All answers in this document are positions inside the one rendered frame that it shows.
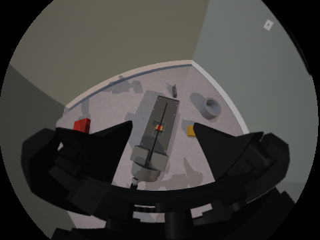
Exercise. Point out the dark grey ring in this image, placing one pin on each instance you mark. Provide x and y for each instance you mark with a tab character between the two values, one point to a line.
207	114

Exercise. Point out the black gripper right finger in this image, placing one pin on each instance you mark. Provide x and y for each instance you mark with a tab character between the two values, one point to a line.
221	149

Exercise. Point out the orange-yellow block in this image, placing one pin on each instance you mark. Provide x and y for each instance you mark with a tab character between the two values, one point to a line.
190	131

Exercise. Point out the red block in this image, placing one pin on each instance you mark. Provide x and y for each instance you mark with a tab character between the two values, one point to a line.
82	125

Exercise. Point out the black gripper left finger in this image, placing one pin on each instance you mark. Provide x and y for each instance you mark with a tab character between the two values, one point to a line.
102	149

